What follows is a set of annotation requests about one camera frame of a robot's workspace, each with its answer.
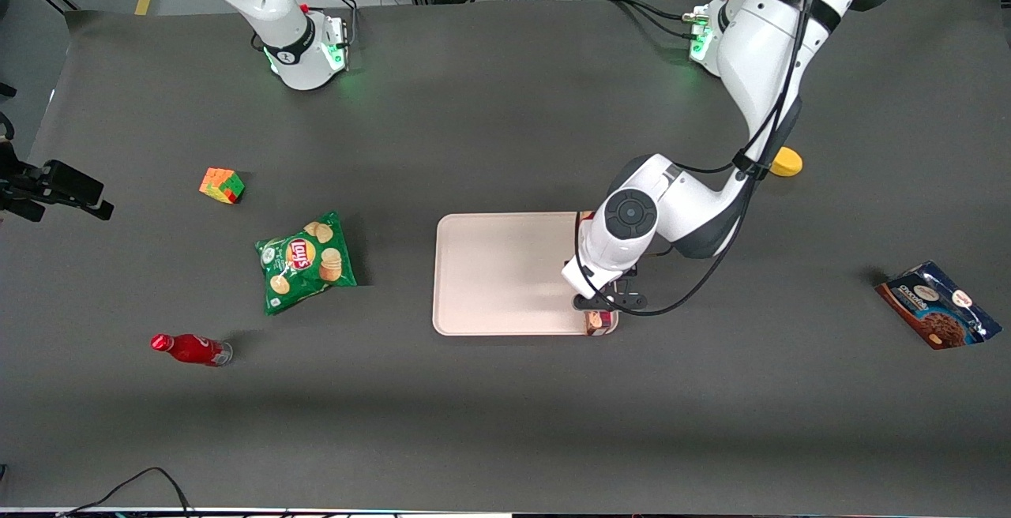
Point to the red soda bottle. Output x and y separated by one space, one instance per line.
192 349

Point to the red cookie box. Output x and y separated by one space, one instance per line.
599 323

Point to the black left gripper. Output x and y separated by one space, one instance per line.
633 272

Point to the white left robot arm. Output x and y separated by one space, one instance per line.
762 60

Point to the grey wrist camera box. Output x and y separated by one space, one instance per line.
634 301

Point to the dark grey table mat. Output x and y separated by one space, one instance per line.
505 423

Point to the pale pink rectangular tray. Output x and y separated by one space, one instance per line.
497 273

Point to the green Lays chips bag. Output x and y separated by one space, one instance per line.
304 263

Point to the blue chocolate cookie bag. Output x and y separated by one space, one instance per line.
937 306

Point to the colourful puzzle cube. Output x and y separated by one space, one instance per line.
222 185

